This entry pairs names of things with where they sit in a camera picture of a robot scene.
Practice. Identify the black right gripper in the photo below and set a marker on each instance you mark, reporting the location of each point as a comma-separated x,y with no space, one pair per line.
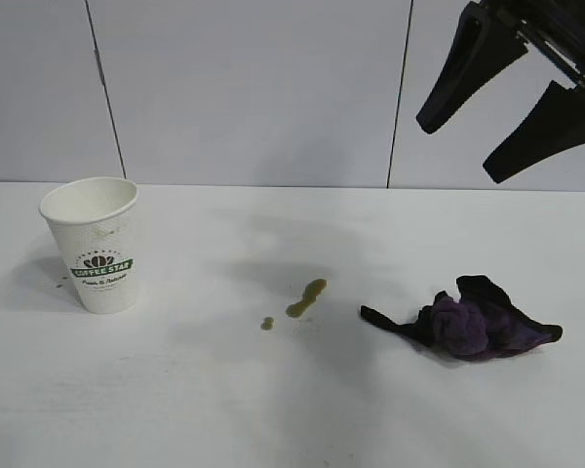
565,34

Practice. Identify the purple and black cloth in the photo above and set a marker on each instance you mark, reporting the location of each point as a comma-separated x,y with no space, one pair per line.
458,326

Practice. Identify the white paper coffee cup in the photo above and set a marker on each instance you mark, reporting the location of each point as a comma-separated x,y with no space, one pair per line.
102,273

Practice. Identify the large green liquid spill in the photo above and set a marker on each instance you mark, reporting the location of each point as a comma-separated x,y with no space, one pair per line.
304,300

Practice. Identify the small green liquid spill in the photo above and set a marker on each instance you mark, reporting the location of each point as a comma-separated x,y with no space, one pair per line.
267,324

